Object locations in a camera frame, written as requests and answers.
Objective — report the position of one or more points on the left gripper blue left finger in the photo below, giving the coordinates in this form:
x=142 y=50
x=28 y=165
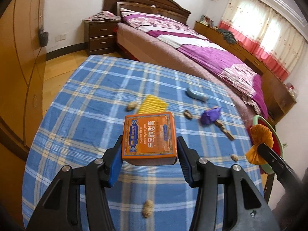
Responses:
x=112 y=164

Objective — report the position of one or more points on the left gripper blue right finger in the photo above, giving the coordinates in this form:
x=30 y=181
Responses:
x=188 y=159

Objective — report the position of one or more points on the orange cardboard box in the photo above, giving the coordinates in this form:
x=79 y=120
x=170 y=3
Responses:
x=149 y=139

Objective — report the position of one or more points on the purple plastic wrapper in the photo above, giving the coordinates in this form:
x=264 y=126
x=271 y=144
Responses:
x=210 y=116

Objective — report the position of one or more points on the wooden block strip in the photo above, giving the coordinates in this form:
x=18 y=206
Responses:
x=222 y=127

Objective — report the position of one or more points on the light blue tube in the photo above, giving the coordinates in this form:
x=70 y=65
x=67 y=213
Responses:
x=196 y=95

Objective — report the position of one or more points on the yellow foam net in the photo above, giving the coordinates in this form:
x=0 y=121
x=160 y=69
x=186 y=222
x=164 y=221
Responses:
x=152 y=104

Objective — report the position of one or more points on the orange foam net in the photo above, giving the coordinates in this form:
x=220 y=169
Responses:
x=260 y=135

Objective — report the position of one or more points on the red bin with green rim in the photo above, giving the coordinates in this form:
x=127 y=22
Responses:
x=277 y=147

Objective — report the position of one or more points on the peanut shell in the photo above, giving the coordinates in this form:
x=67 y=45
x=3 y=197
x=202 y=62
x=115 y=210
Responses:
x=234 y=157
x=148 y=209
x=131 y=106
x=188 y=114

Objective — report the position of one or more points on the blue plaid cloth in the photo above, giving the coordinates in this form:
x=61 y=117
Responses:
x=87 y=117

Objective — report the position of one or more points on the purple floral quilt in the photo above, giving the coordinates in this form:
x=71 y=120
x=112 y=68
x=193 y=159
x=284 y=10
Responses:
x=201 y=50

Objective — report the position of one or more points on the dark wooden nightstand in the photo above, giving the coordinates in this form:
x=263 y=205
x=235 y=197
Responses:
x=100 y=36

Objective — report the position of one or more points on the dark clothes pile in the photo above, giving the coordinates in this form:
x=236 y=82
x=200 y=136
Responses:
x=227 y=35

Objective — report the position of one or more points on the wooden bed with headboard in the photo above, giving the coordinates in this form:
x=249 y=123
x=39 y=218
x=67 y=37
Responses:
x=146 y=48

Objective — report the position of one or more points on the black bag on wardrobe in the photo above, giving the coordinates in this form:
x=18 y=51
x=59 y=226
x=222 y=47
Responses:
x=43 y=37

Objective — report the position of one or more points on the folded cloth on nightstand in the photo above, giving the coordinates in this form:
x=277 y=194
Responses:
x=103 y=16

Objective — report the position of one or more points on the floral pink curtains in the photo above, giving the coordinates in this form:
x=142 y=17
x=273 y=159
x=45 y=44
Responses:
x=265 y=33

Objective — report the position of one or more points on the large wooden wardrobe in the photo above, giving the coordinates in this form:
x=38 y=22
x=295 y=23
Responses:
x=22 y=71

